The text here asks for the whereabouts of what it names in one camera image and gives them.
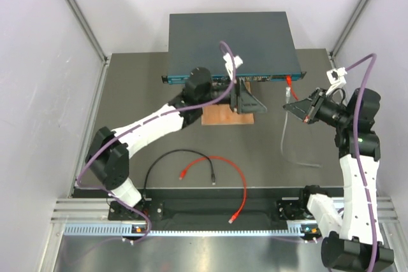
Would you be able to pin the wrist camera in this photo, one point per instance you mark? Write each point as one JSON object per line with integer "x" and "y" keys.
{"x": 232, "y": 64}
{"x": 336, "y": 78}

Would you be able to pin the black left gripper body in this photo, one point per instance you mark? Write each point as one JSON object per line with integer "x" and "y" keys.
{"x": 233, "y": 97}

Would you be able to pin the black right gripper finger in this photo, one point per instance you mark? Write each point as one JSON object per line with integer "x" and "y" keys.
{"x": 303, "y": 104}
{"x": 303, "y": 115}

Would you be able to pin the teal network switch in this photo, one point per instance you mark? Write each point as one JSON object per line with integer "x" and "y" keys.
{"x": 263, "y": 41}

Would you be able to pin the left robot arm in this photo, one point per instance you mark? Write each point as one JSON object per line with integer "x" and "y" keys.
{"x": 110, "y": 151}

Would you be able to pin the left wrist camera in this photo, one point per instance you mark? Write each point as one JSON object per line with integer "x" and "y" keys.
{"x": 232, "y": 64}

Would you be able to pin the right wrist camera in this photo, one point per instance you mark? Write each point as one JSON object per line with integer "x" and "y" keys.
{"x": 336, "y": 78}

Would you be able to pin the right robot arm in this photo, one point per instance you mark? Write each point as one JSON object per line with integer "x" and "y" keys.
{"x": 352, "y": 240}

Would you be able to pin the wooden board stand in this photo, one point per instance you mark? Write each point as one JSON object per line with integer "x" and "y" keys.
{"x": 221, "y": 114}

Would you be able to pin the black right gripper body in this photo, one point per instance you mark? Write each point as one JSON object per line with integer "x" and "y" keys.
{"x": 318, "y": 99}

